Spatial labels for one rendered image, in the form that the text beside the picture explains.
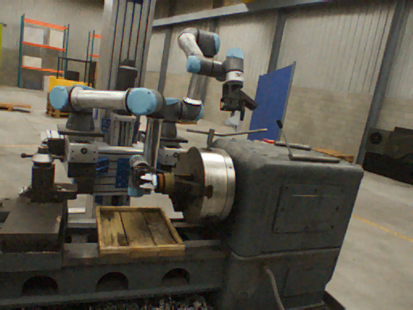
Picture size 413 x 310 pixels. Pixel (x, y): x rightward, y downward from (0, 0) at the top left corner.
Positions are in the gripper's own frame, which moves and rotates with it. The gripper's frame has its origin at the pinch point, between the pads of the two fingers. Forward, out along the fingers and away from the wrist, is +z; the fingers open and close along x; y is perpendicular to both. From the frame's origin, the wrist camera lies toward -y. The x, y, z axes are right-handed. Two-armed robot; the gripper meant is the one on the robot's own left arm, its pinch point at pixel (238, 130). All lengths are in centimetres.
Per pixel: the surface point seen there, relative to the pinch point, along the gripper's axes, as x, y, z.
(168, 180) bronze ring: -2.7, 28.9, 22.1
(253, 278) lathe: 1, -8, 61
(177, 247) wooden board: 4, 26, 46
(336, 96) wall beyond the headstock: -682, -807, -342
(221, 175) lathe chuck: 8.7, 11.8, 19.8
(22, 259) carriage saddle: 9, 75, 48
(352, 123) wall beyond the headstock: -634, -832, -231
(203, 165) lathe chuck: 6.8, 18.3, 16.2
